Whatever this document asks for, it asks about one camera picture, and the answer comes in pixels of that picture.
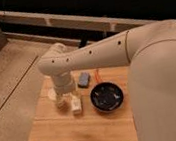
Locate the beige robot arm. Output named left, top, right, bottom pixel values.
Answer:
left=38, top=19, right=176, bottom=141

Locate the black frying pan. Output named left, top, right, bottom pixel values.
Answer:
left=90, top=70, right=124, bottom=113

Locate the wooden table board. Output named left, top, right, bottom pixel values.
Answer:
left=28, top=67, right=138, bottom=141

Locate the small tan cup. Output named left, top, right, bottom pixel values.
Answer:
left=55, top=96, right=68, bottom=109

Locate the white tube bottle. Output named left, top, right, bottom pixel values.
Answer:
left=71, top=95, right=83, bottom=115

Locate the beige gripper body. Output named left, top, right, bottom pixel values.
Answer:
left=51, top=72, right=76, bottom=95

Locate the white shelf rail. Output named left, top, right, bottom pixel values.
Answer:
left=0, top=0, right=176, bottom=53

